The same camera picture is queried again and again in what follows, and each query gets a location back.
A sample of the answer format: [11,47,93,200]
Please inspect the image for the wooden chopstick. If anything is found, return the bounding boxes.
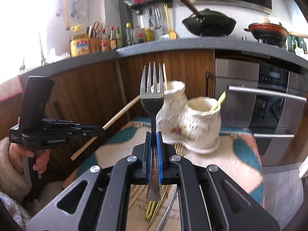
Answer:
[162,63,168,90]
[70,95,141,161]

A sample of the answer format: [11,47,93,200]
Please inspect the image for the yellow plastic spoon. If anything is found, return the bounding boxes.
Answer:
[145,201,156,221]

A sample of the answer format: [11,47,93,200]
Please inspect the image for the silver metal spoon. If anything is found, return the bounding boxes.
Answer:
[156,186,177,230]

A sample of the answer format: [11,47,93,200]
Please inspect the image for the gold metal fork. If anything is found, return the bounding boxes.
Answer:
[145,142,183,231]

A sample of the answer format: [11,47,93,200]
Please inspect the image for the silver metal fork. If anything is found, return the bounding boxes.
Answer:
[140,63,164,201]

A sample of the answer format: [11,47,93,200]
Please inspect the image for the yellow green plastic fork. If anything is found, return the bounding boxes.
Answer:
[209,91,227,114]

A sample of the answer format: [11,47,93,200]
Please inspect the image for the person left hand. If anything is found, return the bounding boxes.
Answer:
[8,142,52,174]

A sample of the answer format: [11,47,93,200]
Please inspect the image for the wooden cabinet doors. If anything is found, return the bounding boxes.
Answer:
[1,49,215,180]

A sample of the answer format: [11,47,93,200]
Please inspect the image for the printed quilted cushion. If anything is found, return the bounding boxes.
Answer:
[61,116,265,231]

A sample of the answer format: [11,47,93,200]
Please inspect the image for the large yellow jar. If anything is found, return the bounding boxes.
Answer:
[70,34,90,57]

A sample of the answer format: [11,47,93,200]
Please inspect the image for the red cap sauce bottle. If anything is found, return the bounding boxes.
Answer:
[101,28,108,52]

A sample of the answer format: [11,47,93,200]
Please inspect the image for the white ceramic utensil holder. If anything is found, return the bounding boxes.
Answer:
[156,80,221,155]

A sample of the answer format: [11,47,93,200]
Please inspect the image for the yellow lid oil bottle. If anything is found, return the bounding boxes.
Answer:
[126,23,134,46]

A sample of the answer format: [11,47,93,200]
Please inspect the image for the stainless built-in oven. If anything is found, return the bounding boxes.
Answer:
[215,59,307,166]

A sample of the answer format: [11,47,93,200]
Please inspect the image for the yellow mustard bottle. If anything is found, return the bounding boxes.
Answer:
[145,27,153,42]

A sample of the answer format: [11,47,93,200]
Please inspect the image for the yellow hanging spatula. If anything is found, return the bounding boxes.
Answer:
[163,3,177,40]

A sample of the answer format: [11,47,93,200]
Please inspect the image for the grey speckled countertop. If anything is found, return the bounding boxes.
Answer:
[20,37,307,84]

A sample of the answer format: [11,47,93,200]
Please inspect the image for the red orange pan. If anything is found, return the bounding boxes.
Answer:
[244,23,308,47]

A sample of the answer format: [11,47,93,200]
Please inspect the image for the black wall shelf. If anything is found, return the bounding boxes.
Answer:
[127,0,173,10]

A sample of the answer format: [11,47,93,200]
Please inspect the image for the black wok with wooden handle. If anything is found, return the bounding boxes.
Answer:
[178,0,236,37]

